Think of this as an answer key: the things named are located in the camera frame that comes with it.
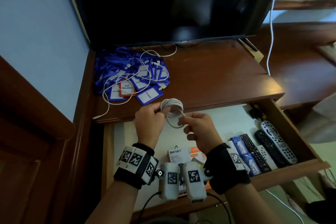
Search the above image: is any wide black remote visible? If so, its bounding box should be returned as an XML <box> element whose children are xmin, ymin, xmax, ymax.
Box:
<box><xmin>254</xmin><ymin>129</ymin><xmax>288</xmax><ymax>168</ymax></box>

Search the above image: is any thick white power cable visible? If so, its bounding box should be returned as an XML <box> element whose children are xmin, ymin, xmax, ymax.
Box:
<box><xmin>266</xmin><ymin>0</ymin><xmax>282</xmax><ymax>77</ymax></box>

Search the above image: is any white floor cable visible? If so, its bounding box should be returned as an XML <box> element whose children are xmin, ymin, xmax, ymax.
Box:
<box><xmin>265</xmin><ymin>189</ymin><xmax>305</xmax><ymax>224</ymax></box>

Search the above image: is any black camera cable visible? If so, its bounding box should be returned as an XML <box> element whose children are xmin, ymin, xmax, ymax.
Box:
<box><xmin>138</xmin><ymin>191</ymin><xmax>161</xmax><ymax>224</ymax></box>
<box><xmin>206</xmin><ymin>191</ymin><xmax>231</xmax><ymax>224</ymax></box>

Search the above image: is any white fabric sheet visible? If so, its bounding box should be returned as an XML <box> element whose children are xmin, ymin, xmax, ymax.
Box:
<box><xmin>298</xmin><ymin>92</ymin><xmax>336</xmax><ymax>144</ymax></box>

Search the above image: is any orange charger box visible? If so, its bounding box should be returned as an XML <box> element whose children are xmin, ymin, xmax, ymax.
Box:
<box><xmin>189</xmin><ymin>146</ymin><xmax>212</xmax><ymax>191</ymax></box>

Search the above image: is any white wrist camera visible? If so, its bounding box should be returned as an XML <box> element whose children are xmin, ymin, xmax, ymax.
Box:
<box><xmin>182</xmin><ymin>161</ymin><xmax>213</xmax><ymax>203</ymax></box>
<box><xmin>155</xmin><ymin>162</ymin><xmax>180</xmax><ymax>201</ymax></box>

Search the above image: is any brown wooden side cabinet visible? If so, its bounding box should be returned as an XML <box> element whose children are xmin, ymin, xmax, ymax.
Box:
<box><xmin>252</xmin><ymin>21</ymin><xmax>336</xmax><ymax>110</ymax></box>

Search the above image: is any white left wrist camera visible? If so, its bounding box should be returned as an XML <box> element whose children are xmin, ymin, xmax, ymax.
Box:
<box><xmin>155</xmin><ymin>162</ymin><xmax>180</xmax><ymax>201</ymax></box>

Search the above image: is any black plug adapter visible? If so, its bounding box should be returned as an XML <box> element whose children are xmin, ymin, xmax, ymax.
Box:
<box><xmin>248</xmin><ymin>108</ymin><xmax>263</xmax><ymax>121</ymax></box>

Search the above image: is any black television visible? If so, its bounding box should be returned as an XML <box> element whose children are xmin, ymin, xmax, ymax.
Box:
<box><xmin>59</xmin><ymin>0</ymin><xmax>292</xmax><ymax>48</ymax></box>

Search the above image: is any black cloth bundle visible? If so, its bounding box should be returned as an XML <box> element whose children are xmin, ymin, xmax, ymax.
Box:
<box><xmin>306</xmin><ymin>188</ymin><xmax>336</xmax><ymax>224</ymax></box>

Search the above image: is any slim black remote control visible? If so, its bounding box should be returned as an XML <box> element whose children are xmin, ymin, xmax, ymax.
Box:
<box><xmin>240</xmin><ymin>134</ymin><xmax>272</xmax><ymax>174</ymax></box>

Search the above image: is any blue soap packet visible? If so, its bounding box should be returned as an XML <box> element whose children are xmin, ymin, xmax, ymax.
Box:
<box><xmin>240</xmin><ymin>153</ymin><xmax>262</xmax><ymax>177</ymax></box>
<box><xmin>230</xmin><ymin>135</ymin><xmax>249</xmax><ymax>156</ymax></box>

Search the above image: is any person's right forearm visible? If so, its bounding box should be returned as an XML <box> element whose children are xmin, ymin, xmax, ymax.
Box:
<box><xmin>224</xmin><ymin>183</ymin><xmax>283</xmax><ymax>224</ymax></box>

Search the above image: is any tangle of white cables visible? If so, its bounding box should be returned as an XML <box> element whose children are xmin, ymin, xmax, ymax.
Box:
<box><xmin>92</xmin><ymin>49</ymin><xmax>168</xmax><ymax>120</ymax></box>

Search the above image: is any small white remote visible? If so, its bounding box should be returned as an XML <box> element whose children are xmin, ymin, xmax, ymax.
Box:
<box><xmin>257</xmin><ymin>145</ymin><xmax>278</xmax><ymax>170</ymax></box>

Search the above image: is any black wristband with markers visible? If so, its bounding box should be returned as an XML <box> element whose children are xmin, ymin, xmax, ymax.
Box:
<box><xmin>113</xmin><ymin>143</ymin><xmax>159</xmax><ymax>190</ymax></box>
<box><xmin>203</xmin><ymin>143</ymin><xmax>252</xmax><ymax>195</ymax></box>

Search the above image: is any large white remote control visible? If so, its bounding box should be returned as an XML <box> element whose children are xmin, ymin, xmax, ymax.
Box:
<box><xmin>260</xmin><ymin>120</ymin><xmax>299</xmax><ymax>165</ymax></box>

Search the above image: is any black right wristband with markers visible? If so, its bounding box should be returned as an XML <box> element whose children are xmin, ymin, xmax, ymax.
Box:
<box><xmin>203</xmin><ymin>143</ymin><xmax>252</xmax><ymax>195</ymax></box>

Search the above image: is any pile of blue ID lanyards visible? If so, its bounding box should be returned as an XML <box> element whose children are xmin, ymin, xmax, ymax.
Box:
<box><xmin>94</xmin><ymin>47</ymin><xmax>171</xmax><ymax>106</ymax></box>

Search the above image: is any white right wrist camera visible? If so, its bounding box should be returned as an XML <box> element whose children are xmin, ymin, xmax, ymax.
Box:
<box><xmin>182</xmin><ymin>161</ymin><xmax>213</xmax><ymax>203</ymax></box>

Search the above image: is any white charger box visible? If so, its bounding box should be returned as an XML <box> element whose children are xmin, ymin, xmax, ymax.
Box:
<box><xmin>167</xmin><ymin>145</ymin><xmax>192</xmax><ymax>198</ymax></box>

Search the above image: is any black right camera cable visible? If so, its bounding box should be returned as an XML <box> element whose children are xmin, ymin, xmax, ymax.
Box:
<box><xmin>206</xmin><ymin>191</ymin><xmax>231</xmax><ymax>224</ymax></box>

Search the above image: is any thin beige cable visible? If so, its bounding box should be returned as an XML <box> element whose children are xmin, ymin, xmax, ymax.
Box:
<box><xmin>140</xmin><ymin>44</ymin><xmax>178</xmax><ymax>58</ymax></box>

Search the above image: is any black television stand leg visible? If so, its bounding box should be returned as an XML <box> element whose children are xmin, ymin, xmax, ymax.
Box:
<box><xmin>240</xmin><ymin>38</ymin><xmax>259</xmax><ymax>53</ymax></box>

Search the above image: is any person's left forearm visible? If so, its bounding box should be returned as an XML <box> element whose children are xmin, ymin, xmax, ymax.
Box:
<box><xmin>85</xmin><ymin>180</ymin><xmax>140</xmax><ymax>224</ymax></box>

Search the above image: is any black left wristband with markers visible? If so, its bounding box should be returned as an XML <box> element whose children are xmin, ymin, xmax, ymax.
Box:
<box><xmin>113</xmin><ymin>143</ymin><xmax>159</xmax><ymax>190</ymax></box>

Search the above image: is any white charging cable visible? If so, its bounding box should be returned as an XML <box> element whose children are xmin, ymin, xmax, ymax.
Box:
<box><xmin>160</xmin><ymin>98</ymin><xmax>186</xmax><ymax>129</ymax></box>

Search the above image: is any person's left hand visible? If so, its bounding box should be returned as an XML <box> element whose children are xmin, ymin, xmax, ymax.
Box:
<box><xmin>134</xmin><ymin>101</ymin><xmax>171</xmax><ymax>150</ymax></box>

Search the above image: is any person's right hand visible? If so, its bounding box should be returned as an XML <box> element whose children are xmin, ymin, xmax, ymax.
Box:
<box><xmin>178</xmin><ymin>112</ymin><xmax>224</xmax><ymax>155</ymax></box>

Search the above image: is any wooden drawer with white bottom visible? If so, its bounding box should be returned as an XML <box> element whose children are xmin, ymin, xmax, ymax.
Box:
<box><xmin>101</xmin><ymin>98</ymin><xmax>331</xmax><ymax>223</ymax></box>

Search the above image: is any black left camera cable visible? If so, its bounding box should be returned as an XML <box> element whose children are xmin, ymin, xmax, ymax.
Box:
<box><xmin>138</xmin><ymin>191</ymin><xmax>161</xmax><ymax>224</ymax></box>

